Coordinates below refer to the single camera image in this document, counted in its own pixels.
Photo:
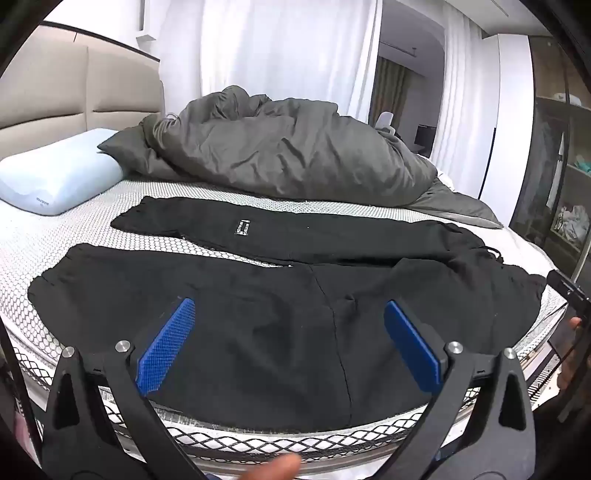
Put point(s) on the dark glass door wardrobe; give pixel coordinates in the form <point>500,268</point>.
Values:
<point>540,138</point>

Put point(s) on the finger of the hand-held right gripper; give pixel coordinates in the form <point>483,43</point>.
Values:
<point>565,284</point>

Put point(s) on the beige padded headboard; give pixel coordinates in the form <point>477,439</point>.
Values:
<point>60,92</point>

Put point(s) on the black pants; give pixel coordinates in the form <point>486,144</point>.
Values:
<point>277,323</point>

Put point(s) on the brown curtain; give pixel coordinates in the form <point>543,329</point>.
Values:
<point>388,87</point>

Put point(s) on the black monitor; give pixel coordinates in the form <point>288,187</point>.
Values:
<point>425,134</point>

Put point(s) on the grey duvet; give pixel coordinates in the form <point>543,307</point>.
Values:
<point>300,152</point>

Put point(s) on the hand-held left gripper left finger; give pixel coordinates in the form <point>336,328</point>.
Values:
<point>166,346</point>

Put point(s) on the person's left hand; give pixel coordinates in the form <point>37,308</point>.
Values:
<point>272,468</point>

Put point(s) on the person's right hand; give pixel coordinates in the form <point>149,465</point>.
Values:
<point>575,324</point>

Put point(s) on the honeycomb patterned mattress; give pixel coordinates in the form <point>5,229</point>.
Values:
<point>92,230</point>

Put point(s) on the grey office chair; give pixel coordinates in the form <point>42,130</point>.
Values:
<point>385,121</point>

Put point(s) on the crumpled white cloth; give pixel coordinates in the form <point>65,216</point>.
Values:
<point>572,224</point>

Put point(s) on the light blue pillow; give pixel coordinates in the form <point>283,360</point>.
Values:
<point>55,175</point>

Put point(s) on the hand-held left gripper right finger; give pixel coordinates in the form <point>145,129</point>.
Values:
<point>413,346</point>

